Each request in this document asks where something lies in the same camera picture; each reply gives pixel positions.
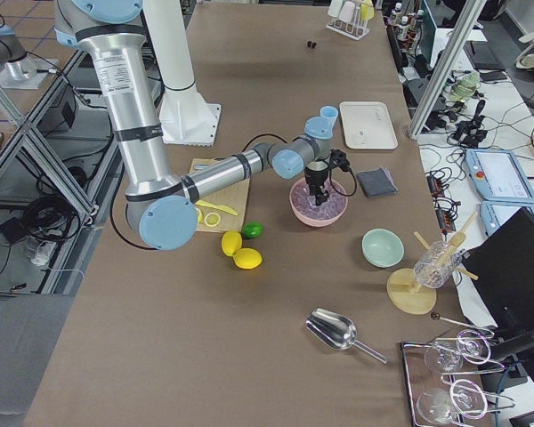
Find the green bowl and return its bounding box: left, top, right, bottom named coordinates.
left=361, top=229, right=405, bottom=268

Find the metal wine glass rack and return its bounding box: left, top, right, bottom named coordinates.
left=401, top=327, right=515, bottom=426

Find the pink bowl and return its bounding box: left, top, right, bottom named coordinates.
left=289, top=178, right=348, bottom=227

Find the yellow lemon lower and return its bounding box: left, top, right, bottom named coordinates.
left=233, top=247, right=263, bottom=270

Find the clear textured glass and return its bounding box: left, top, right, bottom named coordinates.
left=413, top=241, right=464, bottom=289

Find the yellow plastic knife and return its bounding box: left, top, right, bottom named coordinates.
left=196, top=200, right=239, bottom=216

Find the teach pendant lower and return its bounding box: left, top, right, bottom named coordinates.
left=480, top=200, right=534, bottom=237

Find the lemon slice left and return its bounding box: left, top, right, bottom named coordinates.
left=195, top=207, right=204, bottom=224

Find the yellow lemon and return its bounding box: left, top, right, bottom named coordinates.
left=221, top=230, right=243, bottom=257
left=233, top=247, right=263, bottom=270

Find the lemon slice right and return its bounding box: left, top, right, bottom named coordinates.
left=203, top=212, right=222, bottom=228

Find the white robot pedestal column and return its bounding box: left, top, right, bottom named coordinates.
left=142, top=0, right=221, bottom=147

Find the blue plastic cup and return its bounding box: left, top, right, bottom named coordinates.
left=320, top=105, right=339, bottom=132

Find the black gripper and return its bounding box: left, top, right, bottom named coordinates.
left=304, top=161, right=329, bottom=205

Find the wine glass lower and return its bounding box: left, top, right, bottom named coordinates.
left=417, top=379, right=488, bottom=426

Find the black monitor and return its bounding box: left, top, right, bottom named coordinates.
left=464, top=207, right=534, bottom=329

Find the clear ice cubes pile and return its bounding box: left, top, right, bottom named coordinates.
left=290, top=181, right=347, bottom=220

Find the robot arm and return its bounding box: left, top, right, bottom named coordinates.
left=55, top=1, right=333, bottom=250

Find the white wire cup rack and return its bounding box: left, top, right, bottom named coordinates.
left=326, top=0, right=375, bottom=41

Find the wine glass upper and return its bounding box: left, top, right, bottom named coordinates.
left=424, top=329, right=491, bottom=374

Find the aluminium frame post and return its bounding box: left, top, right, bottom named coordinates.
left=408, top=0, right=486, bottom=141

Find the grey folded cloth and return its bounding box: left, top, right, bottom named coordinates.
left=356, top=167, right=398, bottom=197

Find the yellow lemon upper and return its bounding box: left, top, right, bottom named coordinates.
left=221, top=230, right=243, bottom=257

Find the wooden cup tree stand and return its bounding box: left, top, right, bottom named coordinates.
left=387, top=213, right=478, bottom=315

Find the teach pendant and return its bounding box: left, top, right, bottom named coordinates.
left=480, top=200, right=534, bottom=237
left=465, top=149, right=534, bottom=205

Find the cream rabbit tray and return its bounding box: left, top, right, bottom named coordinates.
left=339, top=101, right=398, bottom=150

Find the metal ice scoop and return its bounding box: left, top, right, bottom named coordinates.
left=305, top=308, right=388, bottom=364

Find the teach pendant upper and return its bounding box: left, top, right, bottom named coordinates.
left=465, top=149, right=534, bottom=205

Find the lemon slice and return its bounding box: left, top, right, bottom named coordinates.
left=195, top=207, right=204, bottom=224
left=203, top=212, right=222, bottom=228

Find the wooden cutting board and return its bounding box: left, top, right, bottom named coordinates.
left=196, top=180, right=249, bottom=233

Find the green lime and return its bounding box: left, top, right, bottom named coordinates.
left=241, top=222, right=263, bottom=239

